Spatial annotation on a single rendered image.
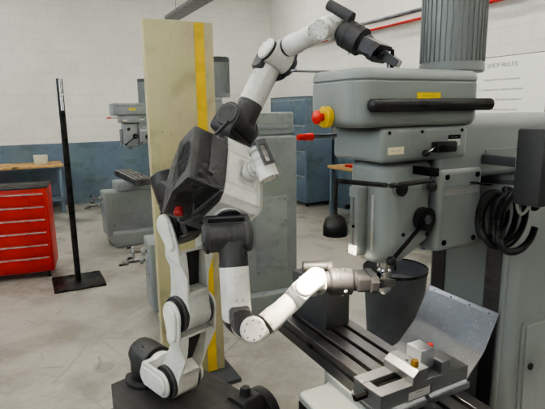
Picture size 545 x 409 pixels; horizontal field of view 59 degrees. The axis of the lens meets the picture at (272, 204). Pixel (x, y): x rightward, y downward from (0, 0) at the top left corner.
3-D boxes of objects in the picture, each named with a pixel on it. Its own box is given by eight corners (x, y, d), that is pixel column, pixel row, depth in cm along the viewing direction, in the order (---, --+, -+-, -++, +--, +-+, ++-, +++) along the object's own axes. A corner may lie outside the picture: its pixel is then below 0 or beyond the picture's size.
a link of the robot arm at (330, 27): (335, 53, 149) (308, 37, 153) (355, 46, 155) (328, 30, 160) (346, 19, 141) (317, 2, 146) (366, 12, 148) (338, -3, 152)
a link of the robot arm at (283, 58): (323, 37, 165) (286, 55, 180) (302, 19, 159) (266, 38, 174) (315, 62, 162) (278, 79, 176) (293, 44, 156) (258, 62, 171)
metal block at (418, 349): (420, 370, 142) (421, 351, 141) (405, 361, 147) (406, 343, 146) (433, 365, 145) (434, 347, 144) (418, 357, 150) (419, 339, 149)
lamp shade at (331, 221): (318, 235, 141) (318, 214, 140) (331, 230, 147) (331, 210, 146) (339, 238, 137) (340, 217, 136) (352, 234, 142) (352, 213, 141)
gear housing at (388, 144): (382, 164, 133) (383, 127, 131) (332, 157, 154) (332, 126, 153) (467, 157, 148) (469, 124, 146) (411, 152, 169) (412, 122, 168)
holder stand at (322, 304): (326, 331, 187) (326, 281, 183) (292, 312, 205) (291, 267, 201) (349, 323, 193) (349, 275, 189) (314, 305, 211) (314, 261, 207)
